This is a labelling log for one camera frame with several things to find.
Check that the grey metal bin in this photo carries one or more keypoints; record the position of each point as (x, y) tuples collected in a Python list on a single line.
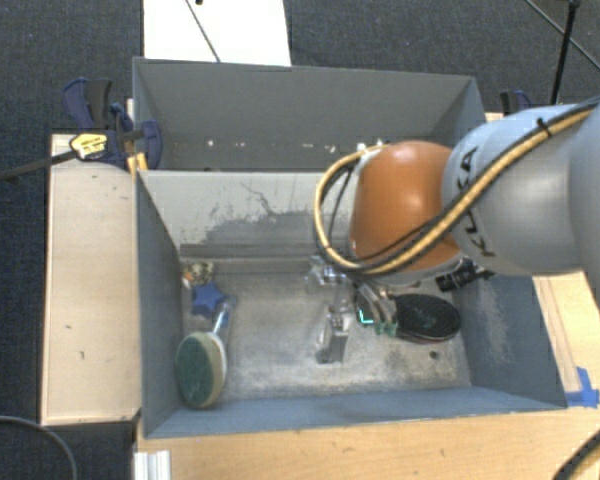
[(290, 113)]

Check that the blue star-shaped toy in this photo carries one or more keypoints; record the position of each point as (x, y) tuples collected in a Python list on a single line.
[(207, 299)]

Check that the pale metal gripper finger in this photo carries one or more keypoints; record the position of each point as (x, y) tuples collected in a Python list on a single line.
[(336, 340), (330, 277)]

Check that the black cylinder on white bracket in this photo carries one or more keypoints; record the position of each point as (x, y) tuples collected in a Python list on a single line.
[(455, 279)]

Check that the pale wood board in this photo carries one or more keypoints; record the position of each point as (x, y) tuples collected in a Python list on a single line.
[(90, 293)]

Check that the clear plastic bottle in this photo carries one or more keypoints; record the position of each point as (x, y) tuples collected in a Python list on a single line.
[(222, 320)]

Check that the black round disc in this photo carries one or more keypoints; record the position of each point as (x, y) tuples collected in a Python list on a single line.
[(427, 318)]

